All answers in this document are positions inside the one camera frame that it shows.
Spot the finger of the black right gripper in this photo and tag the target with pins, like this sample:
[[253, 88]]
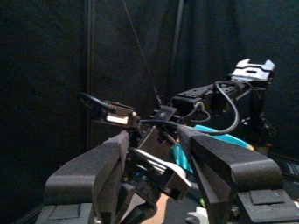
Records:
[[136, 207], [166, 178]]

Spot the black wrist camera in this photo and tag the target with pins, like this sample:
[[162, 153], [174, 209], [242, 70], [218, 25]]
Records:
[[118, 116]]

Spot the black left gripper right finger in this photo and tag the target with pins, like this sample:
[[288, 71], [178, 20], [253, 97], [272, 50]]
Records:
[[233, 169]]

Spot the black frame pole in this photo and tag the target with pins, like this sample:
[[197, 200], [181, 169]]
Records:
[[89, 58], [174, 43]]

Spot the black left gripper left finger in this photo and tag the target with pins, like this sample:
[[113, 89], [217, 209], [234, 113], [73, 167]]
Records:
[[89, 169]]

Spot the teal plastic drawer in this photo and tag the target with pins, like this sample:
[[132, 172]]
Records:
[[226, 137]]

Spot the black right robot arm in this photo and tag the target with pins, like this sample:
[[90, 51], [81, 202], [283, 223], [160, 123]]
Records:
[[193, 97]]

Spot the white bowl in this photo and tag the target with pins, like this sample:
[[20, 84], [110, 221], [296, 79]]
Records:
[[196, 217]]

